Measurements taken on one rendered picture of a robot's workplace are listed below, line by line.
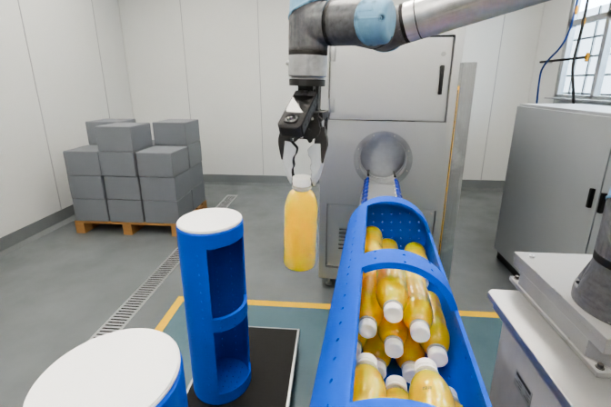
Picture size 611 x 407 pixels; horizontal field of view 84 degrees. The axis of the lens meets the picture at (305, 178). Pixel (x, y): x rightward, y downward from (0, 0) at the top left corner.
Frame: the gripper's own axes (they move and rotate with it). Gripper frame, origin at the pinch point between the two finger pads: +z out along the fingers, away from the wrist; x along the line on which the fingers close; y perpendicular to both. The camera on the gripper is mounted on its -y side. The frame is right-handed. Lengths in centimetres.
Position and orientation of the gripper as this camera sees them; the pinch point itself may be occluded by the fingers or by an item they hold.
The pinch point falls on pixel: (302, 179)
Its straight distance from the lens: 70.0
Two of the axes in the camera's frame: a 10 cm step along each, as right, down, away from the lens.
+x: -9.7, -1.0, 2.4
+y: 2.6, -2.7, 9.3
